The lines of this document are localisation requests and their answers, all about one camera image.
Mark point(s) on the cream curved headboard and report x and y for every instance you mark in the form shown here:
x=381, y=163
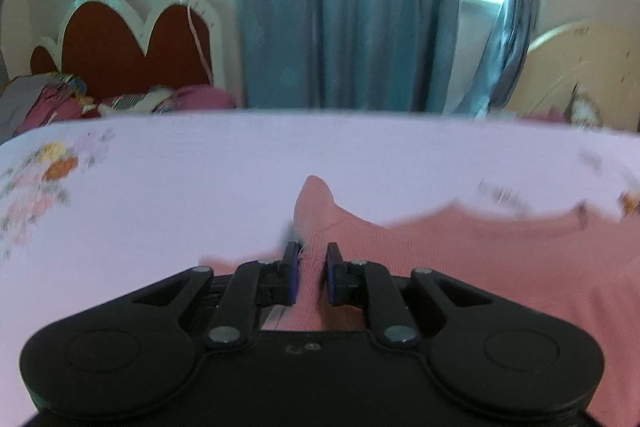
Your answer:
x=575, y=57

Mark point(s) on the pink long-sleeved sweater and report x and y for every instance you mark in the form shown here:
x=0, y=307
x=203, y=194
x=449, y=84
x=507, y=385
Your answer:
x=450, y=257

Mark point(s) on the red heart-shaped headboard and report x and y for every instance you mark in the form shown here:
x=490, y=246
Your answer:
x=110, y=47

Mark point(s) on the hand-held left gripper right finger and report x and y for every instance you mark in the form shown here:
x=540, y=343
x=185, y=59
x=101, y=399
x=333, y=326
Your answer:
x=331, y=279

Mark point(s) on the wide blue-grey curtain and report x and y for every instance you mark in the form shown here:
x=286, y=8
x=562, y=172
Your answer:
x=345, y=7

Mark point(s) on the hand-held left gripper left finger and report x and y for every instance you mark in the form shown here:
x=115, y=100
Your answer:
x=292, y=279

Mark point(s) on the pile of clothes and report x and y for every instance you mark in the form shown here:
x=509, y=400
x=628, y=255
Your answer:
x=50, y=104

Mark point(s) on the brown trimmed white pillow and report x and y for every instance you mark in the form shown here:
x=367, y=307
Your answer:
x=584, y=107

